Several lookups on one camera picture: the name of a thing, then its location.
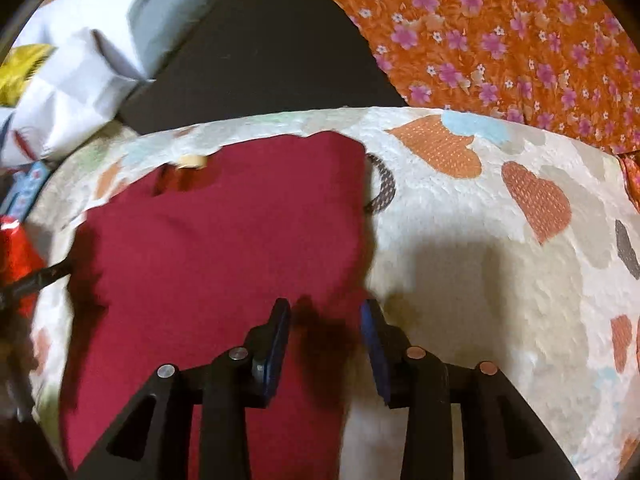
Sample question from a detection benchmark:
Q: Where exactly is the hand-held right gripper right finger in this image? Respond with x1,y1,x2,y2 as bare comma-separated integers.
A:
360,298,582,480

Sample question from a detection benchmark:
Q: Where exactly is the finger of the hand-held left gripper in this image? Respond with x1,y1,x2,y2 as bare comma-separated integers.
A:
0,258,75,311

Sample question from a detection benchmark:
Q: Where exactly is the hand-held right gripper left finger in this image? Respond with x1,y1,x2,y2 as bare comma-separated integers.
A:
74,298,292,480

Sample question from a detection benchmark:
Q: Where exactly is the dark red garment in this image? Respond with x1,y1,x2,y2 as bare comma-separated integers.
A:
58,131,382,480

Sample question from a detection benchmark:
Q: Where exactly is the red shiny packet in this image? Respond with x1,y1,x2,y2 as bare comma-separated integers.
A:
0,215,46,316

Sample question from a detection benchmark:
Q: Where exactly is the blue patterned box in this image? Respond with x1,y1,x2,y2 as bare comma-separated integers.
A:
0,162,53,221

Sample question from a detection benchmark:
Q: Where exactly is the heart print blanket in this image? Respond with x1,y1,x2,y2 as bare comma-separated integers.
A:
27,106,640,480

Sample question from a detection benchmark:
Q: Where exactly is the yellow printed cloth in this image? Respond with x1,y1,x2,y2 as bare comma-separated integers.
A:
0,44,56,108

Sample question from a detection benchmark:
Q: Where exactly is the orange floral cloth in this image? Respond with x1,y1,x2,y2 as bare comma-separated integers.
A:
292,0,640,201

